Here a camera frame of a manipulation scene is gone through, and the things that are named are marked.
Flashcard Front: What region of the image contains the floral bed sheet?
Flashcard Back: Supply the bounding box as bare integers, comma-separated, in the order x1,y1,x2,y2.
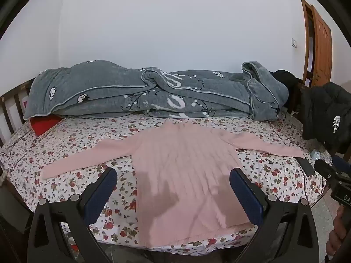
0,114,330,256

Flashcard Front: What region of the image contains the pink ribbed knit sweater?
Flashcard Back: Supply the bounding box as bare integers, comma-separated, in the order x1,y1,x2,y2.
41,121,306,248

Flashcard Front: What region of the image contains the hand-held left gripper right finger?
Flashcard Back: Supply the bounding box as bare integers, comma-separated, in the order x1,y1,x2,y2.
229,168,320,263

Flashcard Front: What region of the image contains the red cloth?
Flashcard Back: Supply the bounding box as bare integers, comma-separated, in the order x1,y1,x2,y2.
30,114,63,137

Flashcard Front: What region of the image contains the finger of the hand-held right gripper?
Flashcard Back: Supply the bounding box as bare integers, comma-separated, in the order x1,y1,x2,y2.
314,159,336,183

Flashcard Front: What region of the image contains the wooden door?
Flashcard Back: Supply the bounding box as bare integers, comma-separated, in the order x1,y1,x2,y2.
300,0,333,88

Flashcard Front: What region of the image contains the person's right hand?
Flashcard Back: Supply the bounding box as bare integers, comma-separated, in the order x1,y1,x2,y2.
326,205,350,257

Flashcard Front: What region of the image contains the grey floral blanket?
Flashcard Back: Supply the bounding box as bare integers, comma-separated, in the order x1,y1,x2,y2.
23,60,290,121

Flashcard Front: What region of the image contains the black puffer jacket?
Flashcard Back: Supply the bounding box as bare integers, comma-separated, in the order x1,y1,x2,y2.
297,82,351,154

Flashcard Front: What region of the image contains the wooden headboard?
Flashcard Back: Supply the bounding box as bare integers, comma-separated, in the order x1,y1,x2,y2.
0,78,36,148

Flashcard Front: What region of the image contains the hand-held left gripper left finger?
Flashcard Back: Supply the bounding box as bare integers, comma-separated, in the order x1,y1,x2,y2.
27,167,118,263

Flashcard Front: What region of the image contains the black garment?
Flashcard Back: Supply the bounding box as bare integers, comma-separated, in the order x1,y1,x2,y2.
269,70,299,89

